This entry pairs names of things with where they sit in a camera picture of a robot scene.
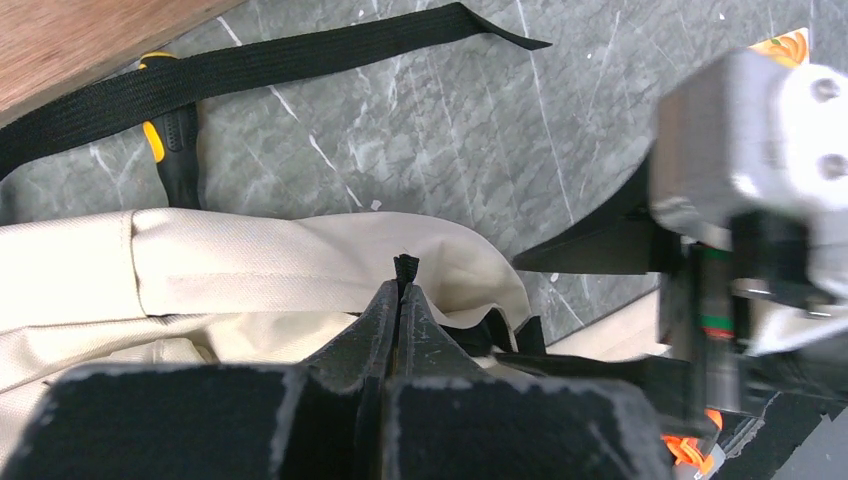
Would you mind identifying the yellow banana toy pack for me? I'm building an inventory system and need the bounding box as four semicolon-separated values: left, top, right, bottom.
750;27;810;68

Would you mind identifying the yellow black tool handle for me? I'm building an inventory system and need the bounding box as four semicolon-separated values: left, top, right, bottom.
137;51;203;211

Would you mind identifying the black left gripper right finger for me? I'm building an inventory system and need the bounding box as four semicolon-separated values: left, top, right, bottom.
384;283;674;480

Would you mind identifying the beige canvas backpack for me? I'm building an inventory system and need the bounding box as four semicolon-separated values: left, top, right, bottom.
0;1;670;458

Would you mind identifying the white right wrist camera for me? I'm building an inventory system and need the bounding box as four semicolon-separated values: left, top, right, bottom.
648;49;847;356

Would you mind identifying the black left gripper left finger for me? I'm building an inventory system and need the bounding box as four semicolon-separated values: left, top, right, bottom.
2;280;401;479

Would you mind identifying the wooden base board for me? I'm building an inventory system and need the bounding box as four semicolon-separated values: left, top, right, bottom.
1;0;240;126

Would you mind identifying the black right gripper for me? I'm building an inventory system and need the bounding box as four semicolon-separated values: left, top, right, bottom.
497;155;847;435

